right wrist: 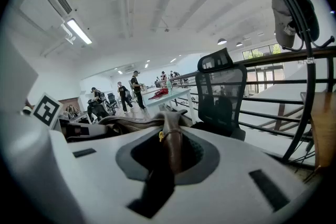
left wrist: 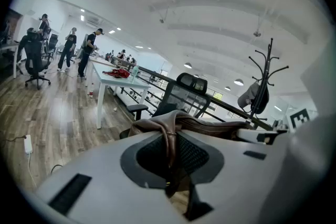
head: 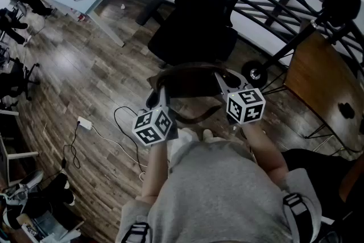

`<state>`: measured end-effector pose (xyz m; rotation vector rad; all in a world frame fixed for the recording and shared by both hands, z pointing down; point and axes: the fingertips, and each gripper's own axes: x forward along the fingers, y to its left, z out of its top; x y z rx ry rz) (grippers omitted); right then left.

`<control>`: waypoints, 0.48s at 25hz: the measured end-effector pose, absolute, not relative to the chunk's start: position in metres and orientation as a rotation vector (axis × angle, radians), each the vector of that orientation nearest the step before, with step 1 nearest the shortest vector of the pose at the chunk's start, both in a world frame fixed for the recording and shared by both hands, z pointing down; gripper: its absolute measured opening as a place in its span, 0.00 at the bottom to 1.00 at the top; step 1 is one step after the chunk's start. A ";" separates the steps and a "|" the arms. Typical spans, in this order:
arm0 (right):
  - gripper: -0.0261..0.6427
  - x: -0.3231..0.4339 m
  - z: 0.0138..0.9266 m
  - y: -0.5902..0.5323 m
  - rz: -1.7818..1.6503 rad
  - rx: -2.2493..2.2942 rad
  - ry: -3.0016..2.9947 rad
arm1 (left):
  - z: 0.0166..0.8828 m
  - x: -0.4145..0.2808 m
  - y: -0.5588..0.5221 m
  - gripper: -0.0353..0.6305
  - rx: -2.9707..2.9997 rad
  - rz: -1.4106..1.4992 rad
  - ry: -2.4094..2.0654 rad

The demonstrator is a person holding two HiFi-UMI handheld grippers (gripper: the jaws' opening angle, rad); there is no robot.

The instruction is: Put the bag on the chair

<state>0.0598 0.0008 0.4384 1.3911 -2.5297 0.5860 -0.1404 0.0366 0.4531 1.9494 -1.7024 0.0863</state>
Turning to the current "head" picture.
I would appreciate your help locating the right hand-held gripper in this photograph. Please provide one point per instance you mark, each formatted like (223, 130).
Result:
(246, 106)

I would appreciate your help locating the black office chair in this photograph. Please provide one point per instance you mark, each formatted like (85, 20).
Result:
(199, 8)

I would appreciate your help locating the person's grey shirt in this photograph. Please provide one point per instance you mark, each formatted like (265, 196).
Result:
(216, 196)

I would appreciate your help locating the person's right forearm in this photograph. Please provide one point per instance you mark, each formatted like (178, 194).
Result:
(263, 150)

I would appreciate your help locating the white power strip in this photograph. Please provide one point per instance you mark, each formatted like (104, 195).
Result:
(85, 123)

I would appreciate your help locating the person's light trousers and shoes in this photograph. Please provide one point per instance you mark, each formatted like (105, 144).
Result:
(182, 136)

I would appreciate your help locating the brown wooden table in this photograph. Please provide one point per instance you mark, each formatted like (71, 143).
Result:
(321, 82)

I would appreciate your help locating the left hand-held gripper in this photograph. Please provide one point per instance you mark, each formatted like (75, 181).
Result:
(153, 128)

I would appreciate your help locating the black scooter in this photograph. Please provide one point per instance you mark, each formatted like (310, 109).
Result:
(256, 74)

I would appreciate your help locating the person's left forearm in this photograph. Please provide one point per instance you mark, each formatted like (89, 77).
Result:
(156, 168)

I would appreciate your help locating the small black object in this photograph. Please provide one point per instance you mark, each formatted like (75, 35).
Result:
(346, 110)

